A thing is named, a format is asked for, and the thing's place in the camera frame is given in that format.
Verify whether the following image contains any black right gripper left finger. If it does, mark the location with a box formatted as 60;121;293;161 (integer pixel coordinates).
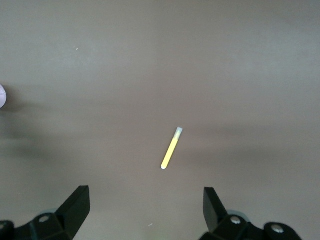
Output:
0;185;91;240

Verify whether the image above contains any yellow highlighter pen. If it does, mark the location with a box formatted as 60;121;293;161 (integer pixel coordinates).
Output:
160;126;184;171

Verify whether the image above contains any pink mesh pen holder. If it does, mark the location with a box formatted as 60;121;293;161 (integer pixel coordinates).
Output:
0;83;8;110

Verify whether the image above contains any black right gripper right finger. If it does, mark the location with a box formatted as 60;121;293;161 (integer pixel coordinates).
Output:
198;186;303;240

